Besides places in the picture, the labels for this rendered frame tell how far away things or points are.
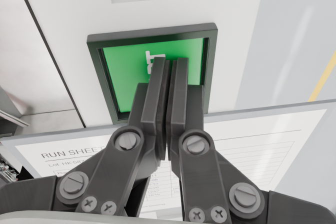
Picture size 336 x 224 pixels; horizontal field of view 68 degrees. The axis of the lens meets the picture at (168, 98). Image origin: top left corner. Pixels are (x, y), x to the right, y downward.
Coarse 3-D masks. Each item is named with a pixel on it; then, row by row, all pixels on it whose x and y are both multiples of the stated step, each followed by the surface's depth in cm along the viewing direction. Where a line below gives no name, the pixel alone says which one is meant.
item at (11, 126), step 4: (0, 120) 33; (4, 120) 33; (8, 120) 33; (0, 124) 33; (4, 124) 33; (8, 124) 33; (12, 124) 33; (16, 124) 33; (0, 128) 32; (4, 128) 32; (8, 128) 32; (12, 128) 32; (0, 132) 32; (4, 132) 32; (8, 132) 32; (0, 144) 33
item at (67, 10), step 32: (32, 0) 9; (64, 0) 10; (96, 0) 10; (128, 0) 10; (160, 0) 10; (192, 0) 10; (224, 0) 10; (256, 0) 10; (64, 32) 10; (96, 32) 11; (224, 32) 11; (64, 64) 12; (224, 64) 13; (96, 96) 13; (224, 96) 15
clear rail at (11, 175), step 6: (0, 156) 27; (0, 162) 27; (6, 162) 28; (0, 168) 27; (6, 168) 28; (12, 168) 29; (6, 174) 28; (12, 174) 29; (18, 174) 30; (12, 180) 29
